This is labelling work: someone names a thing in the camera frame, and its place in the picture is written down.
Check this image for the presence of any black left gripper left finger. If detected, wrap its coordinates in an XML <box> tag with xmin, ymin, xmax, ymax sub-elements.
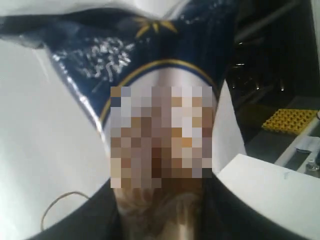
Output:
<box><xmin>30</xmin><ymin>184</ymin><xmax>124</xmax><ymax>240</ymax></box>

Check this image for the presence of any white side table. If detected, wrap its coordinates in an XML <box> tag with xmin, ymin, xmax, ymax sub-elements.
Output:
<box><xmin>217</xmin><ymin>117</ymin><xmax>320</xmax><ymax>201</ymax></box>

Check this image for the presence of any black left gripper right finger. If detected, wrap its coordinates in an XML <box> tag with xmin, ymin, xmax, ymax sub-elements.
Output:
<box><xmin>195</xmin><ymin>172</ymin><xmax>305</xmax><ymax>240</ymax></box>

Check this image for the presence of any small clear bottle white cap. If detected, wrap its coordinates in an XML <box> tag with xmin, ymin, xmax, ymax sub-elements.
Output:
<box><xmin>306</xmin><ymin>150</ymin><xmax>320</xmax><ymax>172</ymax></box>

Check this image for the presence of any spaghetti packet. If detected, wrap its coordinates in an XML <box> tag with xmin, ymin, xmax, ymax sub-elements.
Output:
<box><xmin>0</xmin><ymin>1</ymin><xmax>237</xmax><ymax>240</ymax></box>

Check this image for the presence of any brown paper bag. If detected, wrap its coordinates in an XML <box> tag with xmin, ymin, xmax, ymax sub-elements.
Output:
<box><xmin>39</xmin><ymin>191</ymin><xmax>90</xmax><ymax>232</ymax></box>

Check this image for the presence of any yellow perforated tray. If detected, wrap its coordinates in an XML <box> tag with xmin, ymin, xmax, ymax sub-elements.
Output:
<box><xmin>261</xmin><ymin>108</ymin><xmax>318</xmax><ymax>136</ymax></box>

